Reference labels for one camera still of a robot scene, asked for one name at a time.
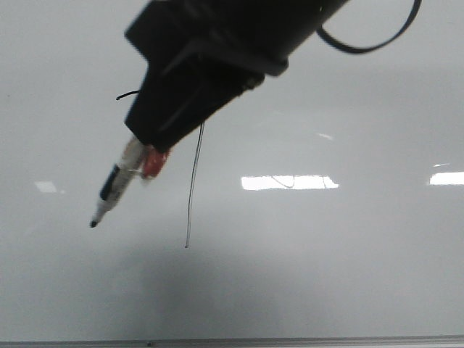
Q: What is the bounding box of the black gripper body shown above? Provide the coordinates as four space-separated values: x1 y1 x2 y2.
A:
124 0 290 154

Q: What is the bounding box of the whiteboard marker with black tape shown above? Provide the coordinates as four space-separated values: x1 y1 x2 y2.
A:
89 136 171 228

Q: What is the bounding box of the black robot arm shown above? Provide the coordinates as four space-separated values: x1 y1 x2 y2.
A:
125 1 343 152

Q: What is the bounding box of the white glossy whiteboard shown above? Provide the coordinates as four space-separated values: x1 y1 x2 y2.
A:
1 1 463 341

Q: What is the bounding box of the black cable loop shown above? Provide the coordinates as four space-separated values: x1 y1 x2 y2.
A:
315 0 423 54

